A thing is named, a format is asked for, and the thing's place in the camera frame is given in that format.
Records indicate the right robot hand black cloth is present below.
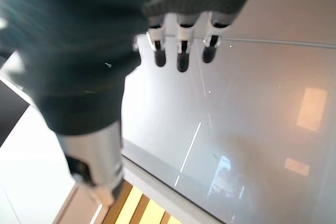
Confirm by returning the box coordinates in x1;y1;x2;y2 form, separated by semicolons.
0;0;266;207

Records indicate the glossy white refrigerator door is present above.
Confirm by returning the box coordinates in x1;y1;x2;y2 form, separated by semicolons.
121;11;336;224

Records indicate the black flat panel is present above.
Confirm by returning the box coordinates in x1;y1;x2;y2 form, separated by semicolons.
0;76;31;147

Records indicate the white cabinet surface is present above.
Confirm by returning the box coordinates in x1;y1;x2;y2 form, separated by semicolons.
0;103;79;224

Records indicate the yellow brown striped mat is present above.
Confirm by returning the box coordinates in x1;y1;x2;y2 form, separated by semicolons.
103;182;182;224

